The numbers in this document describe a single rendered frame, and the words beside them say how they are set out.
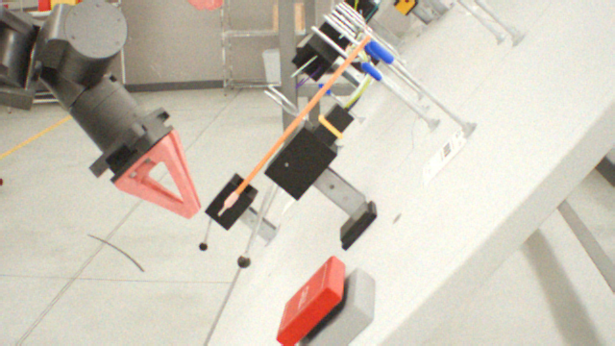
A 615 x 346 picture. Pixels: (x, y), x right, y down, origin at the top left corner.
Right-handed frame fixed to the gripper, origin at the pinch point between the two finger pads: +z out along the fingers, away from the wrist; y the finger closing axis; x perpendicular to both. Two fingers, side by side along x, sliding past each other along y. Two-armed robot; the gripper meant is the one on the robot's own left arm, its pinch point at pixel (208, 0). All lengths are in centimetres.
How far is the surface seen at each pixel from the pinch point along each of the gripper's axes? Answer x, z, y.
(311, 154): -2.8, 16.5, -2.5
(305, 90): 4, 19, 95
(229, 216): 15.3, 25.4, 30.2
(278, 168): 0.4, 16.4, -2.5
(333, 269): -3.5, 20.0, -23.0
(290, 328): 0.0, 21.6, -25.5
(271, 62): 77, 27, 694
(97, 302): 131, 71, 198
